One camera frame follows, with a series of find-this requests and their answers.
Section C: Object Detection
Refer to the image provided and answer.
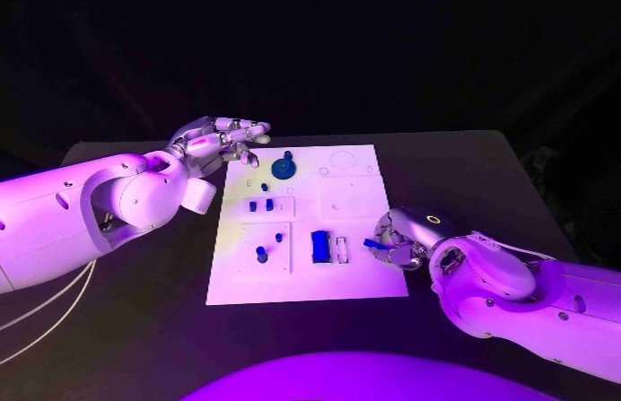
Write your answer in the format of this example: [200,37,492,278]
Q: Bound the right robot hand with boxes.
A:
[371,205,460,272]

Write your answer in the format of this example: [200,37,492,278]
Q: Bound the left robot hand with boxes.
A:
[164,116,272,179]

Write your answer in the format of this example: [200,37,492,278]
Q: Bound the white task board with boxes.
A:
[204,144,410,306]

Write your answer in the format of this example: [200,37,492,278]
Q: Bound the blue gear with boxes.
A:
[269,157,298,180]

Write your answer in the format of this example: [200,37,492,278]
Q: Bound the long blue cylinder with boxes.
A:
[309,230,334,264]

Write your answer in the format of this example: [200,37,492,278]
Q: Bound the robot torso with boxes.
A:
[178,351,558,401]

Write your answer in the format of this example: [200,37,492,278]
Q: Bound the white cable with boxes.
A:
[0,262,96,366]
[0,259,95,331]
[466,231,557,263]

